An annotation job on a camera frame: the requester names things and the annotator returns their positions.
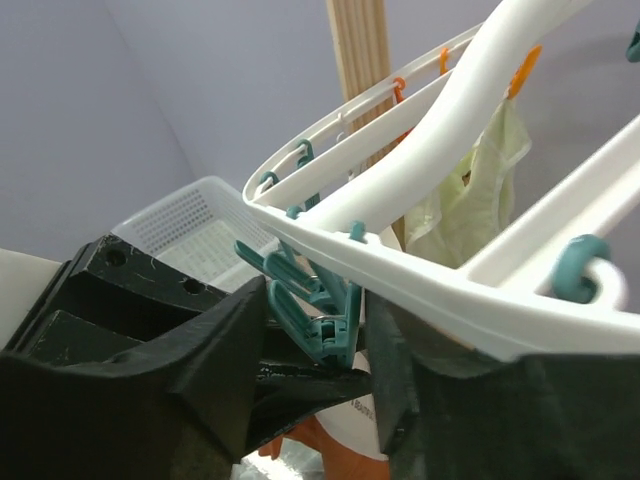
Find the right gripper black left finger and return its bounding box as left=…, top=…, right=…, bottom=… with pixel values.
left=1, top=278, right=265, bottom=479

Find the teal open clothes peg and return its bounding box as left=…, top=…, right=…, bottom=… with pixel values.
left=234, top=240, right=345, bottom=313

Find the white oval clip hanger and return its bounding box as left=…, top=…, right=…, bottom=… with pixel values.
left=242, top=1, right=639, bottom=361

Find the pale yellow hanging underwear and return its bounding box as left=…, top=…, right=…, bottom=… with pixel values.
left=404, top=99, right=531, bottom=268

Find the white plastic perforated basket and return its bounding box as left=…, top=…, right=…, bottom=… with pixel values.
left=112, top=176, right=278, bottom=292

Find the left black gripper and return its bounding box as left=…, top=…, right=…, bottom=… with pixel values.
left=4, top=234, right=326, bottom=371

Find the wooden clothes rack with tray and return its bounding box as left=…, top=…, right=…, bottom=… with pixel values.
left=324, top=0, right=409, bottom=246

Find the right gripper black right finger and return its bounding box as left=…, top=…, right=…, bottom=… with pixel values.
left=365, top=292, right=639, bottom=479

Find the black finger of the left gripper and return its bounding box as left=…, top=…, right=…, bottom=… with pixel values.
left=249, top=362, right=371, bottom=451

